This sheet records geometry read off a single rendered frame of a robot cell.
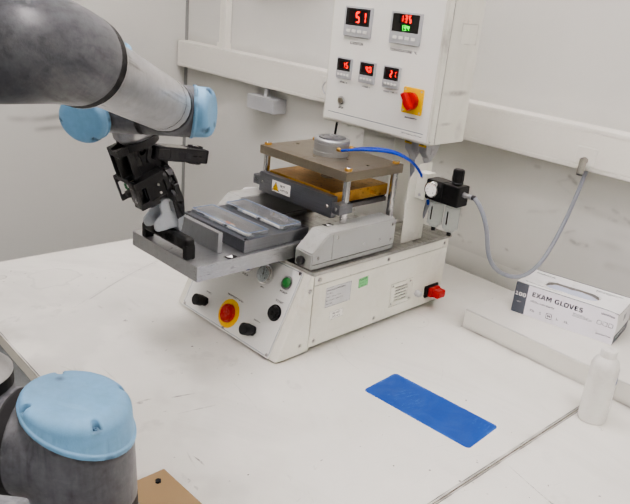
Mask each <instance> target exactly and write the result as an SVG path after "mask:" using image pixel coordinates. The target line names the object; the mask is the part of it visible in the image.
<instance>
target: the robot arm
mask: <svg viewBox="0 0 630 504"><path fill-rule="evenodd" d="M0 104H60V108H59V120H60V123H61V125H62V127H63V129H64V130H65V131H66V133H67V134H68V135H70V136H71V137H72V138H74V139H75V140H77V141H80V142H83V143H94V142H97V141H99V140H101V139H102V138H104V137H106V136H107V135H108V134H109V133H112V136H113V139H114V140H115V141H116V143H114V144H112V145H110V146H108V147H106V148H107V150H108V153H109V156H110V159H111V161H112V164H113V167H114V169H115V172H116V174H115V175H113V178H114V180H115V183H116V186H117V188H118V191H119V194H120V197H121V199H122V201H124V200H126V199H128V198H132V201H133V202H134V204H135V207H136V208H138V209H140V210H142V211H145V210H146V209H148V208H149V211H148V212H147V213H146V214H145V216H144V217H143V222H144V224H145V225H146V226H152V225H154V229H155V231H157V232H160V231H164V230H167V229H170V228H175V229H177V230H179V231H181V230H182V226H183V221H184V215H185V206H184V199H183V195H182V192H181V190H180V187H179V183H178V180H177V178H176V176H175V173H174V171H173V169H172V168H171V167H170V166H169V165H168V161H173V162H186V163H189V164H192V165H201V164H207V161H208V154H209V151H208V150H206V149H203V147H202V146H198V145H195V144H194V145H191V144H188V145H187V146H185V145H174V144H163V143H156V142H157V141H158V140H159V135H160V136H175V137H189V138H190V139H192V138H193V137H200V138H206V137H209V136H211V135H212V134H213V132H214V130H215V127H216V123H217V99H216V95H215V93H214V91H213V90H212V89H211V88H209V87H202V86H197V85H193V86H188V85H182V84H181V83H179V82H178V81H177V80H175V79H174V78H172V77H171V76H169V75H168V74H166V73H165V72H163V71H162V70H160V69H159V68H157V67H156V66H154V65H153V64H151V63H150V62H148V61H147V60H145V59H144V58H142V57H141V56H139V55H138V54H136V53H135V52H133V51H132V48H131V46H130V45H129V44H128V43H126V42H124V40H123V38H122V37H121V35H120V34H119V32H118V31H117V30H116V29H115V28H114V27H113V26H112V25H111V24H109V23H108V22H107V21H106V20H104V19H103V18H101V17H100V16H98V15H97V14H95V13H94V12H92V11H90V10H89V9H87V8H85V7H83V6H82V5H80V4H78V3H76V2H74V1H72V0H0ZM119 181H122V182H124V186H125V189H127V190H126V191H124V192H125V193H124V194H122V192H121V189H120V187H119V184H118V182H119ZM136 434H137V428H136V423H135V420H134V417H133V408H132V402H131V399H130V397H129V395H128V394H127V393H126V392H125V390H124V388H123V387H122V386H121V385H120V384H118V383H117V382H116V381H114V380H112V379H110V378H108V377H106V376H104V375H101V374H97V373H93V372H88V371H77V370H69V371H63V374H57V373H56V372H53V373H49V374H45V375H42V376H40V377H38V378H36V379H34V380H32V381H31V382H29V383H28V384H27V385H26V386H25V387H21V386H16V384H15V377H14V368H13V363H12V360H11V359H10V358H9V357H8V356H6V355H4V354H3V353H1V352H0V495H7V496H15V497H24V498H27V499H28V501H29V504H140V503H139V501H138V485H137V465H136V446H135V440H136Z"/></svg>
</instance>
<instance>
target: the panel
mask: <svg viewBox="0 0 630 504"><path fill-rule="evenodd" d="M268 265H271V266H272V267H273V269H274V277H273V280H272V281H271V282H270V283H269V284H261V283H260V282H259V281H258V279H257V276H256V274H257V270H258V269H259V267H260V266H259V267H256V268H252V269H249V270H244V271H240V272H236V273H232V274H228V275H224V276H221V277H217V278H213V279H209V280H205V281H201V282H195V281H193V280H192V281H191V284H190V286H189V289H188V291H187V294H186V296H185V298H184V301H183V303H182V304H183V305H184V306H186V307H187V308H189V309H190V310H192V311H193V312H195V313H197V314H198V315H200V316H201V317H203V318H204V319H206V320H207V321H209V322H211V323H212V324H214V325H215V326H217V327H218V328H220V329H221V330H223V331H225V332H226V333H228V334H229V335H231V336H232V337H234V338H235V339H237V340H239V341H240V342H242V343H243V344H245V345H246V346H248V347H249V348H251V349H253V350H254V351H256V352H257V353H259V354H260V355H262V356H263V357H265V358H267V359H269V357H270V355H271V352H272V350H273V348H274V345H275V343H276V340H277V338H278V336H279V333H280V331H281V329H282V326H283V324H284V321H285V319H286V317H287V314H288V312H289V309H290V307H291V305H292V302H293V300H294V297H295V295H296V293H297V290H298V288H299V286H300V283H301V281H302V278H303V276H304V274H305V272H303V271H301V270H299V269H297V268H295V267H293V266H290V265H288V264H286V263H284V262H282V261H279V262H275V263H271V264H268ZM285 277H288V278H290V285H289V287H287V288H284V287H283V286H282V280H283V279H284V278H285ZM195 293H198V294H202V295H204V296H206V297H207V298H208V304H207V305H206V306H203V305H201V306H198V305H194V304H193V303H192V296H193V295H194V294H195ZM227 303H228V304H232V305H233V306H234V308H235V316H234V318H233V320H232V321H231V322H229V323H226V322H223V321H222V320H221V319H220V310H221V308H222V306H223V305H225V304H227ZM273 305H274V306H277V307H278V308H279V315H278V317H277V318H276V319H274V320H272V319H270V318H269V317H268V315H267V312H268V309H269V307H270V306H273ZM243 322H245V323H250V324H251V325H253V326H255V327H256V333H255V334H254V335H253V336H251V335H249V336H246V335H241V334H240V333H239V326H240V324H241V323H243Z"/></svg>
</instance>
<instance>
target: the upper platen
mask: <svg viewBox="0 0 630 504"><path fill-rule="evenodd" d="M270 172H272V173H274V174H277V175H280V176H283V177H285V178H288V179H291V180H293V181H296V182H299V183H302V184H304V185H307V186H310V187H312V188H315V189H318V190H321V191H323V192H326V193H329V194H331V195H334V196H337V197H338V198H337V202H340V201H341V199H342V190H343V181H341V180H338V179H335V178H332V177H329V176H326V175H323V174H321V173H318V172H315V171H312V170H309V169H306V168H303V167H300V166H293V167H285V168H278V169H271V170H270ZM387 186H388V183H385V182H382V181H379V180H376V179H373V178H368V179H362V180H356V181H351V188H350V197H349V202H351V203H353V207H356V206H361V205H366V204H371V203H376V202H381V201H385V200H386V196H385V194H386V193H387Z"/></svg>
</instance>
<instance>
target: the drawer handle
mask: <svg viewBox="0 0 630 504"><path fill-rule="evenodd" d="M154 234H155V235H157V236H159V237H161V238H162V239H164V240H166V241H168V242H170V243H171V244H173V245H175V246H177V247H179V248H181V249H182V250H183V259H184V260H190V259H194V258H195V244H194V239H193V238H192V237H190V236H188V235H186V234H184V233H183V232H181V231H179V230H177V229H175V228H170V229H167V230H164V231H160V232H157V231H155V229H154V225H152V226H146V225H145V224H144V222H143V223H142V236H144V237H149V236H154Z"/></svg>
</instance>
